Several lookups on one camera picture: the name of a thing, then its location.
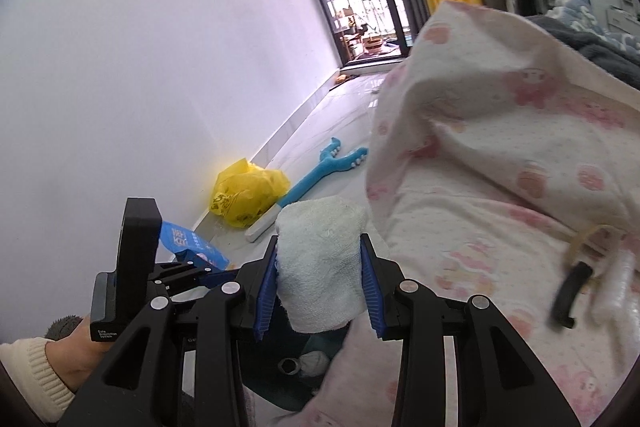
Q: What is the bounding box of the blue toy massage stick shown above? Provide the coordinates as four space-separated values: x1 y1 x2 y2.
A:
245 137 370 243

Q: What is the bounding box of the white dresser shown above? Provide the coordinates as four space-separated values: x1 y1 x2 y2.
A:
605 0 640 32

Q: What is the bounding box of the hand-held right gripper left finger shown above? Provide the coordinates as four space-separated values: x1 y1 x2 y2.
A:
57 234 281 427

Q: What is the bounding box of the black curved plastic piece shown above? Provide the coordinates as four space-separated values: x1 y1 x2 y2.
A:
550 261 594 330

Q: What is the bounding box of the blue paper package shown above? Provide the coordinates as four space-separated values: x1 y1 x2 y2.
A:
159 221 231 272

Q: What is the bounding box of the clear plastic wrap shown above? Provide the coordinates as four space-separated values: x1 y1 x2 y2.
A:
594 249 640 325

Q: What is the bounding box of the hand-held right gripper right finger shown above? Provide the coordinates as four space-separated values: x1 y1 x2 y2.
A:
359 233 571 427

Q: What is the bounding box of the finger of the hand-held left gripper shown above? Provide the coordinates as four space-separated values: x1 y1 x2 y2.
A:
185 257 221 280
197 269 242 295

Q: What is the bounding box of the pink printed bed sheet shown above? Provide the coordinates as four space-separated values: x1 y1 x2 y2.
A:
295 0 640 427

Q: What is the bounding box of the dark grey blanket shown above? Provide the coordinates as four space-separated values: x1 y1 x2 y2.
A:
525 14 640 90

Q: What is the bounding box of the blue printed fleece blanket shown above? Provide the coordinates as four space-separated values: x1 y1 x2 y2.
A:
545 0 640 52

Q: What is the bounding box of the person's left hand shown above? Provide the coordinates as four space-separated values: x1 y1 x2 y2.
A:
47 314 113 395

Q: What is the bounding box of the yellow plastic bag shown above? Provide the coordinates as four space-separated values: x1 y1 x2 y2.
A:
209 158 292 229

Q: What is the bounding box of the white towel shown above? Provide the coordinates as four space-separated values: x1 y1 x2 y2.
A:
275 196 370 334

